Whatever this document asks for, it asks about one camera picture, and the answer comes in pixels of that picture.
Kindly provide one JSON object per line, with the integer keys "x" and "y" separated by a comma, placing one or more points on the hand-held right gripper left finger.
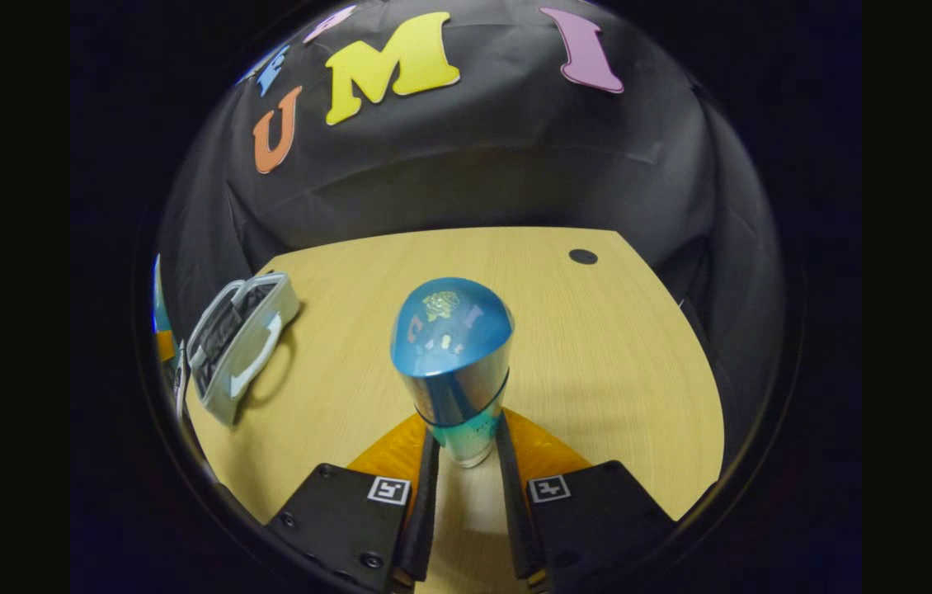
{"x": 425, "y": 511}

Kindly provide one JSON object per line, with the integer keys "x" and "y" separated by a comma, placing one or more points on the black table grommet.
{"x": 583, "y": 256}

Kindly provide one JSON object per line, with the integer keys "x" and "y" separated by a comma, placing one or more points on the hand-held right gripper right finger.
{"x": 515, "y": 520}

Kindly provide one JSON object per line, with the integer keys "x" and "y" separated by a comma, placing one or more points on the light blue suitcase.
{"x": 260, "y": 346}

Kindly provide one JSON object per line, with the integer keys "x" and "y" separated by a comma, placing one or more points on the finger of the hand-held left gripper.
{"x": 165, "y": 345}

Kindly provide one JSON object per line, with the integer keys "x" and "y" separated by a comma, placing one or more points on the blue capped clear bottle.
{"x": 454, "y": 355}

